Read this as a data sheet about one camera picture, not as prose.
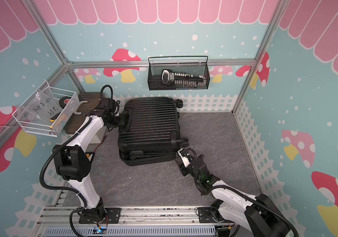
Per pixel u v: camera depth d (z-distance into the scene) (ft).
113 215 2.44
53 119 2.11
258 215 1.37
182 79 2.88
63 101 2.60
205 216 2.42
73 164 1.63
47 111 2.29
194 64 3.03
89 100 3.28
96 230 2.38
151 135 2.61
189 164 2.43
